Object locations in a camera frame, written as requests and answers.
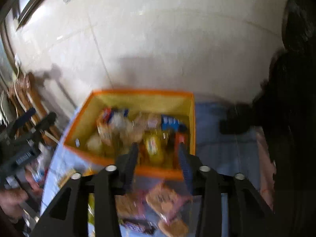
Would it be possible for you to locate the brown chocolate bar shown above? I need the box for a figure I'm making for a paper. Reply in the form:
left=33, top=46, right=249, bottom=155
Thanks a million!
left=119, top=218, right=156, bottom=235

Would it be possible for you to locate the pink sheet under tablecloth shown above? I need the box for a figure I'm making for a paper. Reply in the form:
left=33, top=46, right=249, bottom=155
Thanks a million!
left=255, top=128, right=276, bottom=210

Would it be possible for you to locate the yellow cake packet with barcode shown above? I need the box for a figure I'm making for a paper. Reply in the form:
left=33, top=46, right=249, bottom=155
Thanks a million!
left=145, top=134, right=165, bottom=166

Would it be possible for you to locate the person's left hand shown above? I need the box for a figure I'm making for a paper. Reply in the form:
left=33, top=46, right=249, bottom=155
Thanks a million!
left=1, top=170, right=43, bottom=221

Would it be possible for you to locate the blue checked tablecloth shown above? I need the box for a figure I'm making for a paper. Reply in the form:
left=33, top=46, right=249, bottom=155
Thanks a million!
left=40, top=101, right=262, bottom=237

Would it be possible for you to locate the white power cable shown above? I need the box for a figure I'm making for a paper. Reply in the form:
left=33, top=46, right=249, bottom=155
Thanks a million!
left=13, top=64, right=28, bottom=111

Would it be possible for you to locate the red patterned snack bag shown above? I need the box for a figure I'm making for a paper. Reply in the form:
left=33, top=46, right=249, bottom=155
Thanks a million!
left=172, top=132, right=189, bottom=169

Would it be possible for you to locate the dark carved wooden furniture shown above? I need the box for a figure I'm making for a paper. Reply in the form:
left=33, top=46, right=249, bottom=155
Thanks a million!
left=220, top=0, right=315, bottom=236

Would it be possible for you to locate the carved brown wooden chair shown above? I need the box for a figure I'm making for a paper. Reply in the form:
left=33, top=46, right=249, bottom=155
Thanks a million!
left=7, top=72, right=53, bottom=136

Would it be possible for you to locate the orange cardboard box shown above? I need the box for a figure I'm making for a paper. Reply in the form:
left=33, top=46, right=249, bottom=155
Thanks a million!
left=64, top=89, right=196, bottom=181

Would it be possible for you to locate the pink cookie bag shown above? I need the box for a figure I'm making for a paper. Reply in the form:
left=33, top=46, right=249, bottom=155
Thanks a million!
left=115, top=190, right=148, bottom=219
left=145, top=182, right=193, bottom=224

